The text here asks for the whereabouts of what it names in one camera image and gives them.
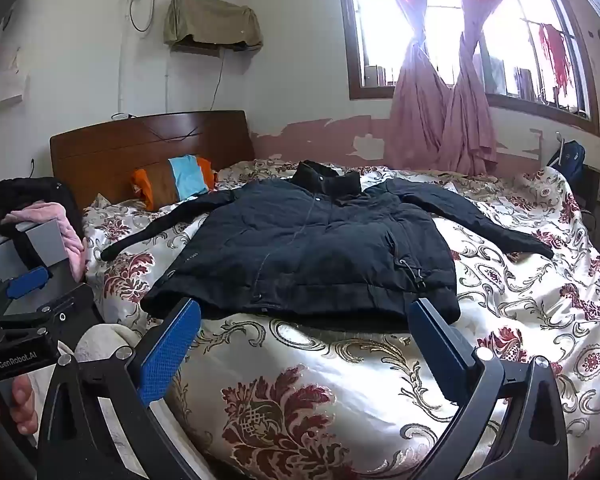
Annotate grey nightstand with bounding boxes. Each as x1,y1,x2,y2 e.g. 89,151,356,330
0,219,106,323

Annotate black garment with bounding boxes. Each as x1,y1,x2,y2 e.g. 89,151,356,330
0,176,83,241

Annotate red hanging clothes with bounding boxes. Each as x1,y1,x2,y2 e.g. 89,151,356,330
536,22,574,107

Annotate cream fleece blanket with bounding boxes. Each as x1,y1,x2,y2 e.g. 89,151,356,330
72,322,142,367

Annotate pink curtain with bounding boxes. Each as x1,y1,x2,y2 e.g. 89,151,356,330
365,0,455,171
437,0,523,177

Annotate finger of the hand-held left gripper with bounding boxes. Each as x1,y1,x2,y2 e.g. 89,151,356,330
0,266,51,318
0,282,97,346

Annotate wooden headboard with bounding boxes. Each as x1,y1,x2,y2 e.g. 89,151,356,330
50,110,255,211

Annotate black padded jacket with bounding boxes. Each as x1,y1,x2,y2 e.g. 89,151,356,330
100,160,556,325

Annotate floral bedspread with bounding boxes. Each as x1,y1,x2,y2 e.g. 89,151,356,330
82,159,600,480

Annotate blue backpack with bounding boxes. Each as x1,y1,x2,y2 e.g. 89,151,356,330
546,139,588,187

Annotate pink fleece garment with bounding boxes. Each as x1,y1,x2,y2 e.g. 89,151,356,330
0,201,87,282

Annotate black wall cable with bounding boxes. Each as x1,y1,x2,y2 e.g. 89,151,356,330
210,51,227,112

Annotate white wall paper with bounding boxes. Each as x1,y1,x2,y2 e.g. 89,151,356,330
0,46,32,107

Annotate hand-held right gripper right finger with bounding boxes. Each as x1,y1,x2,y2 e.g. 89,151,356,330
407,297,571,480

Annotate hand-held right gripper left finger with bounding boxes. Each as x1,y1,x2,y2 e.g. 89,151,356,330
36,297,216,480

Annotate wooden framed window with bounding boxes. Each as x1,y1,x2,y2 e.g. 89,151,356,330
334,0,600,136

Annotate orange blue brown pillow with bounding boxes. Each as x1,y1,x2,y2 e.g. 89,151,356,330
130,156,218,212

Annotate person's left hand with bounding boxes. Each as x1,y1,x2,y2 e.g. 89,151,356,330
0,374,40,437

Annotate black headboard cable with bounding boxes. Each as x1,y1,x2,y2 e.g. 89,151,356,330
111,111,202,142

